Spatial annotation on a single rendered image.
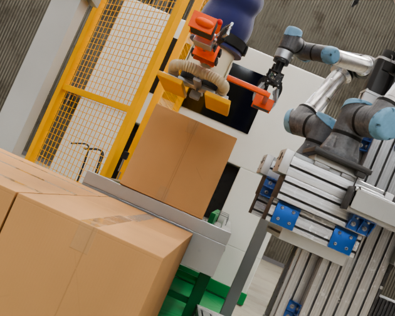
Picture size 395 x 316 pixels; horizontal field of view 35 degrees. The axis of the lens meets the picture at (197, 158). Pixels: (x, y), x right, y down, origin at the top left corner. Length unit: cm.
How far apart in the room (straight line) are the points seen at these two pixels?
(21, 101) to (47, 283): 220
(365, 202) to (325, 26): 1037
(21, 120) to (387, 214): 218
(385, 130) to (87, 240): 115
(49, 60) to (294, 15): 911
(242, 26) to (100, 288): 126
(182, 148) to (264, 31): 955
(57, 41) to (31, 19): 882
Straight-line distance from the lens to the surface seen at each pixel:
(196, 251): 278
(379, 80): 269
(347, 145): 234
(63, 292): 159
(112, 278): 156
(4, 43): 1253
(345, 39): 1253
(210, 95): 230
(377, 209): 225
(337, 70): 312
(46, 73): 368
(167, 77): 231
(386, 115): 225
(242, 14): 245
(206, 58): 219
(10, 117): 370
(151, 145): 282
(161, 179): 279
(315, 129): 285
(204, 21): 184
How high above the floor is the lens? 73
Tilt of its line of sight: 3 degrees up
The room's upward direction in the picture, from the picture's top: 24 degrees clockwise
